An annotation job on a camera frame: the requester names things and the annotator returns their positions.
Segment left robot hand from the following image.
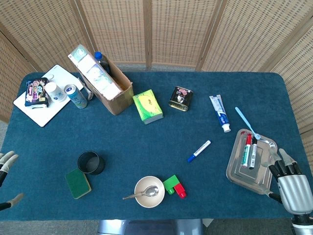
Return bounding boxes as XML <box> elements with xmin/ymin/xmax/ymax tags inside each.
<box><xmin>0</xmin><ymin>150</ymin><xmax>24</xmax><ymax>212</ymax></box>

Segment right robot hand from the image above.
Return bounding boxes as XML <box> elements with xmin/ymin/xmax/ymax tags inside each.
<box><xmin>263</xmin><ymin>148</ymin><xmax>311</xmax><ymax>216</ymax></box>

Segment black cup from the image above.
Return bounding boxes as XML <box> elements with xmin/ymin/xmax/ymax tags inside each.
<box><xmin>77</xmin><ymin>150</ymin><xmax>106</xmax><ymax>176</ymax></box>

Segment blue marker pen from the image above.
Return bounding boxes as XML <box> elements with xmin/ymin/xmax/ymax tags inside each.
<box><xmin>187</xmin><ymin>140</ymin><xmax>211</xmax><ymax>163</ymax></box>

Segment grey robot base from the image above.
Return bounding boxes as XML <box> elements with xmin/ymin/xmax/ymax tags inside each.
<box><xmin>97</xmin><ymin>219</ymin><xmax>203</xmax><ymax>235</ymax></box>

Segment black marker pen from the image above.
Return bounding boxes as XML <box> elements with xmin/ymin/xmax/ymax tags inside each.
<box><xmin>248</xmin><ymin>137</ymin><xmax>258</xmax><ymax>169</ymax></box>

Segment red marker pen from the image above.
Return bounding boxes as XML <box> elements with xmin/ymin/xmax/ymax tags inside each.
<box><xmin>242</xmin><ymin>133</ymin><xmax>252</xmax><ymax>168</ymax></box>

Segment stainless steel tray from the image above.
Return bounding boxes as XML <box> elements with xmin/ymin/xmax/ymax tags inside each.
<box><xmin>225</xmin><ymin>129</ymin><xmax>278</xmax><ymax>195</ymax></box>

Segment white board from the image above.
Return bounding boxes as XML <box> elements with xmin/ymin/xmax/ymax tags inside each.
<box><xmin>13</xmin><ymin>64</ymin><xmax>84</xmax><ymax>128</ymax></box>

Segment black snack bag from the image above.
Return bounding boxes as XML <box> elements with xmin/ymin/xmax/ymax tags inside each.
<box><xmin>24</xmin><ymin>77</ymin><xmax>50</xmax><ymax>108</ymax></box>

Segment green scouring sponge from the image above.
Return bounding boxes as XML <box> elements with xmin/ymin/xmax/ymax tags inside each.
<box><xmin>65</xmin><ymin>168</ymin><xmax>92</xmax><ymax>200</ymax></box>

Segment white paper cup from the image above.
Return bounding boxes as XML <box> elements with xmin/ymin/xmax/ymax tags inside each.
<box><xmin>45</xmin><ymin>82</ymin><xmax>67</xmax><ymax>103</ymax></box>

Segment light blue toothbrush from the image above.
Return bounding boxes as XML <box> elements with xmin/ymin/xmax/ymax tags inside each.
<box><xmin>235</xmin><ymin>106</ymin><xmax>262</xmax><ymax>141</ymax></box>

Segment light blue beverage can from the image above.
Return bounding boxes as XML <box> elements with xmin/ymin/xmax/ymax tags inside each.
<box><xmin>64</xmin><ymin>84</ymin><xmax>88</xmax><ymax>109</ymax></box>

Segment white blue toothpaste tube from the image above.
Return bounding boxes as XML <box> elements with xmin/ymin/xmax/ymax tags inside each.
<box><xmin>209</xmin><ymin>94</ymin><xmax>232</xmax><ymax>133</ymax></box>

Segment red toy block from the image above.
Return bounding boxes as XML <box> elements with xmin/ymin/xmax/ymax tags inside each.
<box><xmin>174</xmin><ymin>183</ymin><xmax>187</xmax><ymax>199</ymax></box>

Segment green toy block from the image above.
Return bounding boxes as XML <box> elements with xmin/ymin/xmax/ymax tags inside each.
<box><xmin>163</xmin><ymin>174</ymin><xmax>180</xmax><ymax>195</ymax></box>

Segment pastel tissue multipack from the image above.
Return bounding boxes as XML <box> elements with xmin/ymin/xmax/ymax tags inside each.
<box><xmin>68</xmin><ymin>44</ymin><xmax>123</xmax><ymax>100</ymax></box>

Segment brown cardboard box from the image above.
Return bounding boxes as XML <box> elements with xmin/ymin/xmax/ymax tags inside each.
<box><xmin>78</xmin><ymin>57</ymin><xmax>134</xmax><ymax>116</ymax></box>

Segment blue-capped cola bottle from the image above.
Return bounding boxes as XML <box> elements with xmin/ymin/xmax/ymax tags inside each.
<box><xmin>94</xmin><ymin>51</ymin><xmax>112</xmax><ymax>75</ymax></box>

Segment blue table cloth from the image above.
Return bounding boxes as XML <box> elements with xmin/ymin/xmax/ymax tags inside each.
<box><xmin>0</xmin><ymin>71</ymin><xmax>313</xmax><ymax>222</ymax></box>

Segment beige bowl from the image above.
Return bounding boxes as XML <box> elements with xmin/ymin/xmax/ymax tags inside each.
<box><xmin>134</xmin><ymin>175</ymin><xmax>165</xmax><ymax>209</ymax></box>

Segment metal spoon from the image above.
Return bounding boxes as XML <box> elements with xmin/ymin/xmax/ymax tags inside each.
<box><xmin>122</xmin><ymin>185</ymin><xmax>159</xmax><ymax>201</ymax></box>

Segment black luncheon meat can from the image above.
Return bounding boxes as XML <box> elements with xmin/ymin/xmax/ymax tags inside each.
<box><xmin>168</xmin><ymin>86</ymin><xmax>194</xmax><ymax>112</ymax></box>

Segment green tissue pack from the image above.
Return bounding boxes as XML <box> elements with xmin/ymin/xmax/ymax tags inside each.
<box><xmin>132</xmin><ymin>89</ymin><xmax>164</xmax><ymax>125</ymax></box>

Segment wicker folding screen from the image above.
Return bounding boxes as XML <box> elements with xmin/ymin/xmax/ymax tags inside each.
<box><xmin>0</xmin><ymin>0</ymin><xmax>313</xmax><ymax>177</ymax></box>

